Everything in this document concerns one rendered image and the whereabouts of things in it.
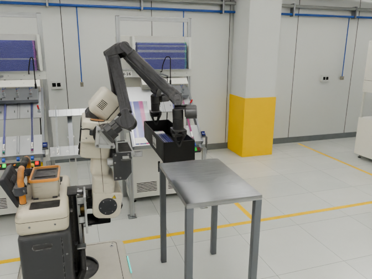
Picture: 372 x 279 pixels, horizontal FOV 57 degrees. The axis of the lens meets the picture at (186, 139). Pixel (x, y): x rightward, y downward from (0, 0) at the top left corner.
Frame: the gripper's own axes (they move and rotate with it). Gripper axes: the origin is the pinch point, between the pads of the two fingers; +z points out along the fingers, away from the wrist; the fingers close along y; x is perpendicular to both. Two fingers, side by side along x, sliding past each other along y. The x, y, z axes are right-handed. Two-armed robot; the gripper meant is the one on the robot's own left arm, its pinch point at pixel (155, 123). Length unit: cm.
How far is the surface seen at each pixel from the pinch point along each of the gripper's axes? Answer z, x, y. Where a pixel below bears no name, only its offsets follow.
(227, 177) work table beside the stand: 31, -39, -35
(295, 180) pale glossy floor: 116, -201, 124
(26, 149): 33, 96, 84
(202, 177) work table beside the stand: 30.8, -23.1, -29.3
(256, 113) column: 51, -198, 228
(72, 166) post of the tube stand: 54, 60, 85
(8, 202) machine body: 90, 122, 109
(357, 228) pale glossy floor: 115, -186, 2
